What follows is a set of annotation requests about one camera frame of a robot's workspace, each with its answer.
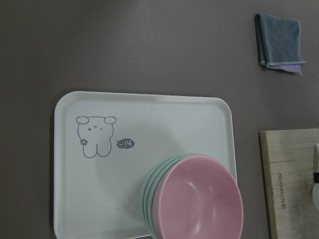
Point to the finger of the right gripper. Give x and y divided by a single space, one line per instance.
316 177

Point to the white ceramic spoon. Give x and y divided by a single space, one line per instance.
315 191

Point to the small pink bowl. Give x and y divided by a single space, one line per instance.
195 197

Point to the green bowl stack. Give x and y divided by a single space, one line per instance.
149 186

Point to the bamboo cutting board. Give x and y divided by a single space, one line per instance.
290 160

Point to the grey folded cloth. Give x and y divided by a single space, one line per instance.
278 42

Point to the cream serving tray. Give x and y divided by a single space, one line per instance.
106 144

